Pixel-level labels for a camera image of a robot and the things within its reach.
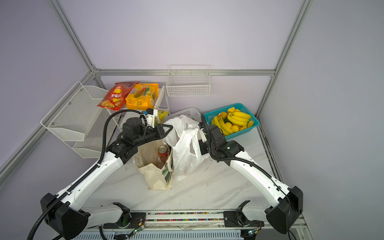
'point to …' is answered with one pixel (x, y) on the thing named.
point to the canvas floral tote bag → (158, 175)
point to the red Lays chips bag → (116, 98)
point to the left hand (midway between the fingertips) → (172, 127)
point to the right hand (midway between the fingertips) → (198, 141)
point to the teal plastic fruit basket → (210, 116)
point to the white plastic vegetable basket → (192, 112)
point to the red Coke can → (163, 153)
